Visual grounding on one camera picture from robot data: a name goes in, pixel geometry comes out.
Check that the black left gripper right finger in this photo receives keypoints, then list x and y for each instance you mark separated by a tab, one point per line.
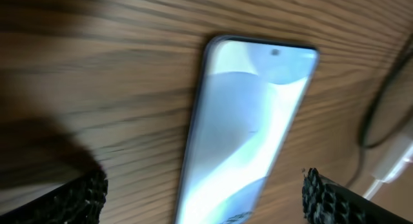
326	202

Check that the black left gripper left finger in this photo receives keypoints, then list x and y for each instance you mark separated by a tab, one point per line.
77	202

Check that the Galaxy smartphone blue screen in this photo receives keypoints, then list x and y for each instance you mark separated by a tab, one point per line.
249	92

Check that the white power strip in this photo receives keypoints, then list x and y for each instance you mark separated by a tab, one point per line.
396	159

